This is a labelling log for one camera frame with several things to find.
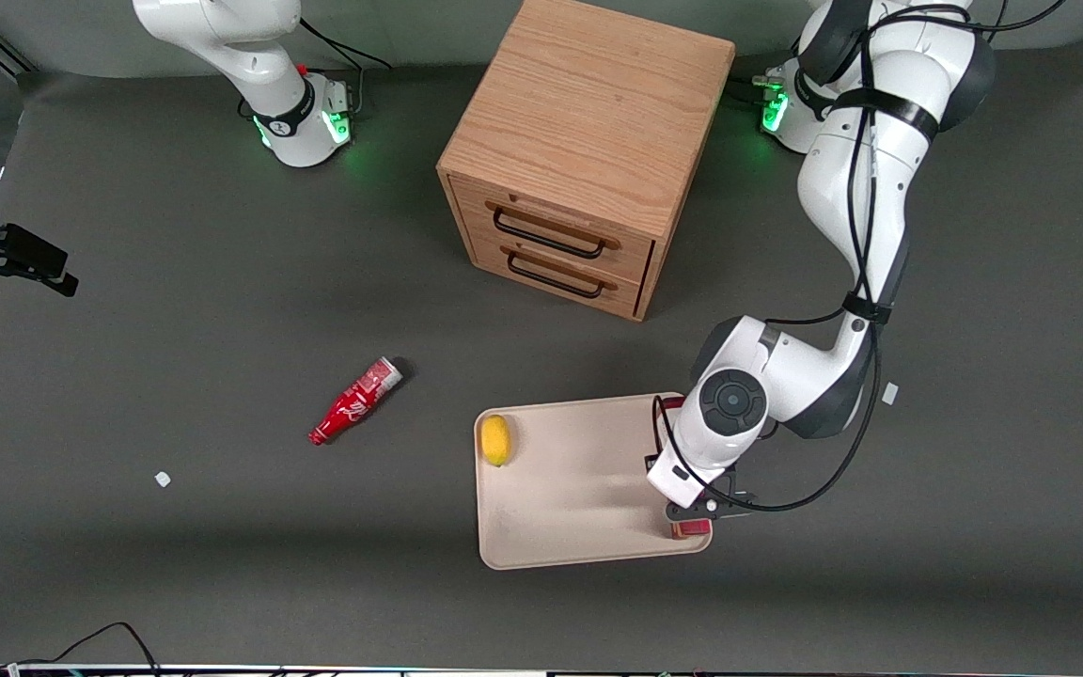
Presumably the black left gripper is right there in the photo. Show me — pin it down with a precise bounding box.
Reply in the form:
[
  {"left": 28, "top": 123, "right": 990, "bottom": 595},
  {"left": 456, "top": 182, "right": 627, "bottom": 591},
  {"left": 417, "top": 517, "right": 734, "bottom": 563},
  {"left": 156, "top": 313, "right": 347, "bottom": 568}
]
[{"left": 666, "top": 465, "right": 757, "bottom": 525}]

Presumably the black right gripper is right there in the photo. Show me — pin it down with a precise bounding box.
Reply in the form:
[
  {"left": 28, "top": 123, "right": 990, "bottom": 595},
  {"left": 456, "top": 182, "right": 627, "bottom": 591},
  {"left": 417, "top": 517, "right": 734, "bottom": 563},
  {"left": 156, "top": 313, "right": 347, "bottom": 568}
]
[{"left": 0, "top": 193, "right": 80, "bottom": 300}]

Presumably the red cookie box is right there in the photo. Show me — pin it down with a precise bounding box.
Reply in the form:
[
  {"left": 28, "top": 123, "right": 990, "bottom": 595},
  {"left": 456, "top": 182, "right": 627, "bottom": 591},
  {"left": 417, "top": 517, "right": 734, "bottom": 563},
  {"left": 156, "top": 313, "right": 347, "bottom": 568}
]
[{"left": 651, "top": 395, "right": 714, "bottom": 542}]

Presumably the beige plastic tray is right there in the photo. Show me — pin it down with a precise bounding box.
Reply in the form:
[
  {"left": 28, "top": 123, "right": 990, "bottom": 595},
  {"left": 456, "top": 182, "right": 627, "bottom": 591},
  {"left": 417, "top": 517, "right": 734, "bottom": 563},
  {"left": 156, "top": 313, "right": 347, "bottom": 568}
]
[{"left": 474, "top": 392, "right": 714, "bottom": 572}]

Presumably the yellow lemon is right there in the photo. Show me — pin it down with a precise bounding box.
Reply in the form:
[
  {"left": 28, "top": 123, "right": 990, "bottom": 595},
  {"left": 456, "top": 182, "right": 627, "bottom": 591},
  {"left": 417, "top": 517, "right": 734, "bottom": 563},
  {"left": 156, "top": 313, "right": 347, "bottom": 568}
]
[{"left": 479, "top": 414, "right": 512, "bottom": 467}]

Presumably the wooden drawer front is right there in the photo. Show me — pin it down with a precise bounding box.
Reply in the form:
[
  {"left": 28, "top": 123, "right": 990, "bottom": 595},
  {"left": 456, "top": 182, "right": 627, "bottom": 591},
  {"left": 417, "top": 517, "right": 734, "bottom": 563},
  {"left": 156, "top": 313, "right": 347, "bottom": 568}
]
[
  {"left": 468, "top": 235, "right": 648, "bottom": 319},
  {"left": 452, "top": 175, "right": 657, "bottom": 283}
]

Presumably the red cola bottle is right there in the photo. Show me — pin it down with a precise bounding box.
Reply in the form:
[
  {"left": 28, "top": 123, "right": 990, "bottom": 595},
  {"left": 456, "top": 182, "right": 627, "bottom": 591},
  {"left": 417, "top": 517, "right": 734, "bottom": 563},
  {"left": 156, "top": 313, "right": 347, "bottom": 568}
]
[{"left": 308, "top": 356, "right": 404, "bottom": 447}]

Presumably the wooden drawer cabinet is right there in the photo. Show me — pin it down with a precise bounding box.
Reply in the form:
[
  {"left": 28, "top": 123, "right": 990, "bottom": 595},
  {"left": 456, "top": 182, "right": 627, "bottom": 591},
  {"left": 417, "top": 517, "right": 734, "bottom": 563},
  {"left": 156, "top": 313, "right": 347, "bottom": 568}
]
[{"left": 436, "top": 0, "right": 736, "bottom": 323}]

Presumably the black drawer handle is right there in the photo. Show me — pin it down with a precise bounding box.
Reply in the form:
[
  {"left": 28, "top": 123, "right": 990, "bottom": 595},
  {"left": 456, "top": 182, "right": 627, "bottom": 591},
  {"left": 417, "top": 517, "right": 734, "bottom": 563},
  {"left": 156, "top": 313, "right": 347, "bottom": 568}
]
[
  {"left": 492, "top": 208, "right": 605, "bottom": 260},
  {"left": 506, "top": 251, "right": 605, "bottom": 300}
]

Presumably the black floor cable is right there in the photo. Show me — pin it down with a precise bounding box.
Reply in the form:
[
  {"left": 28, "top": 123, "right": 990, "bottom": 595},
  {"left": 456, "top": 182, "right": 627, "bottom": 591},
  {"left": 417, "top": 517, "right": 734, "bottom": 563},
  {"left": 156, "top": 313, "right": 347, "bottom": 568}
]
[{"left": 0, "top": 622, "right": 162, "bottom": 673}]

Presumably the black right arm base cable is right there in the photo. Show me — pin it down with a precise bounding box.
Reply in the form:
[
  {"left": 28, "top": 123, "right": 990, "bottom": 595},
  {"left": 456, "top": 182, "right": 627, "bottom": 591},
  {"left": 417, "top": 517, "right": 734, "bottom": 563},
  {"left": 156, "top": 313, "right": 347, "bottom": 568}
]
[{"left": 300, "top": 17, "right": 392, "bottom": 71}]

